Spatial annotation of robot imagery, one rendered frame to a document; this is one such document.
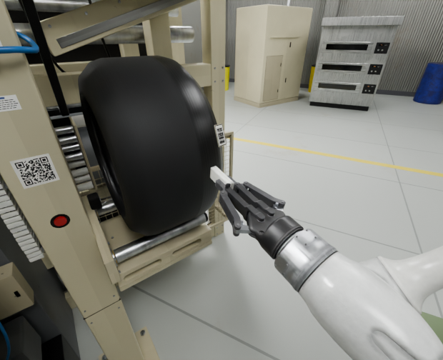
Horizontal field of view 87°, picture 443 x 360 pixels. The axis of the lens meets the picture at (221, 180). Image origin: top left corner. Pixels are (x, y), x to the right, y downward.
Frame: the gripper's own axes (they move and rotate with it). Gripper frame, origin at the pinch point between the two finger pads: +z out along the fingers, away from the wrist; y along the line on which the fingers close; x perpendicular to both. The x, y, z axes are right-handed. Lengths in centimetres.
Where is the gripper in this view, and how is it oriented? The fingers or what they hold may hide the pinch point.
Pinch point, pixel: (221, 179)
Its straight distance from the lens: 52.0
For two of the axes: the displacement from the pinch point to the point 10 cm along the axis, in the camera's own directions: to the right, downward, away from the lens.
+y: -8.1, 3.0, -5.0
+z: -5.8, -5.5, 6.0
